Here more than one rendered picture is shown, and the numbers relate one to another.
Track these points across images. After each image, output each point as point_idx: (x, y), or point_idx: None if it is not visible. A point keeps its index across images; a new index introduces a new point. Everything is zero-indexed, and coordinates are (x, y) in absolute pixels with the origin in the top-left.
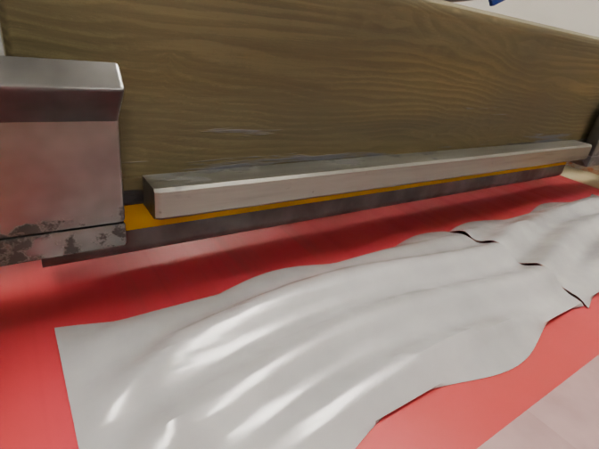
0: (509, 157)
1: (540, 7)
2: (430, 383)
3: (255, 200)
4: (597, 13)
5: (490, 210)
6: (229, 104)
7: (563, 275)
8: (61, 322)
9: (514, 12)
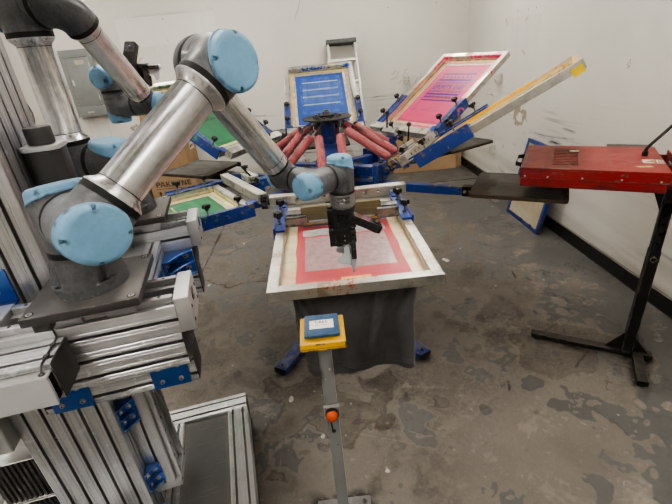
0: None
1: (626, 89)
2: (322, 234)
3: (316, 222)
4: (655, 95)
5: None
6: (314, 215)
7: None
8: (303, 230)
9: (612, 91)
